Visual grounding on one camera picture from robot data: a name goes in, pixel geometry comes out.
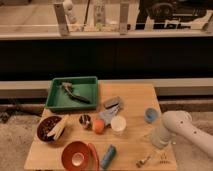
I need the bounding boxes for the wooden board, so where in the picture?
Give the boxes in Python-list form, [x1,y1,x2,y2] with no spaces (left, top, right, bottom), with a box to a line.
[24,82,177,171]

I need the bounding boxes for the dark brown bowl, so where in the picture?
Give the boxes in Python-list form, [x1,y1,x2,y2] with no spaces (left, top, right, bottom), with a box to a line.
[37,116,61,142]

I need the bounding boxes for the blue cylinder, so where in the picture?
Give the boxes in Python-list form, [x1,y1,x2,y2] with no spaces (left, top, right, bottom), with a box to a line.
[100,145,116,170]

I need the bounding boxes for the dark tongs in tray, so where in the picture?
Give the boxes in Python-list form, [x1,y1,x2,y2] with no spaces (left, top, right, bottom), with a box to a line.
[61,82,90,104]

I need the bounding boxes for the orange ball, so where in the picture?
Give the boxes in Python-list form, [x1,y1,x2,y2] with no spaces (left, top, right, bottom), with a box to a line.
[92,119,105,134]

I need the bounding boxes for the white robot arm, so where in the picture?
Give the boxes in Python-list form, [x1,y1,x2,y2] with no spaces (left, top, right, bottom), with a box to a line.
[150,111,213,158]

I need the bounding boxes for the grey blue cloth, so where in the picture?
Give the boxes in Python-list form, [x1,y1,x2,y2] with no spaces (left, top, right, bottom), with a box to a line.
[98,105,119,126]

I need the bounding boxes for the green plastic tray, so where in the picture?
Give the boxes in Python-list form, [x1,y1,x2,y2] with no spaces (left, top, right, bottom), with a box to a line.
[45,76,99,112]

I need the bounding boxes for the pale wooden sticks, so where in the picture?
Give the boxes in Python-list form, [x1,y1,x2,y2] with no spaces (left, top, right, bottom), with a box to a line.
[47,115,69,140]

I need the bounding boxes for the red spoon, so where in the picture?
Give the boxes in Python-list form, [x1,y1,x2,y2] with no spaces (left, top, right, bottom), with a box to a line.
[88,143,100,171]

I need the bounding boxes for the red bowl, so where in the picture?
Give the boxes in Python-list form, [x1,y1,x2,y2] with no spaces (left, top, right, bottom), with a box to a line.
[61,141,90,171]

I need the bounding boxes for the white cup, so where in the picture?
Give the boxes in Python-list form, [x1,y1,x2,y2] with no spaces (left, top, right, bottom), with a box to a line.
[111,116,127,134]

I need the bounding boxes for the small metal cup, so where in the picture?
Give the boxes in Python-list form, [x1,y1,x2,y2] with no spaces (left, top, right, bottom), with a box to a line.
[79,114,92,129]

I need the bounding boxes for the small blue cup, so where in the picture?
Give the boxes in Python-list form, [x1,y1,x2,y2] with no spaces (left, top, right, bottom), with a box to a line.
[144,108,158,123]

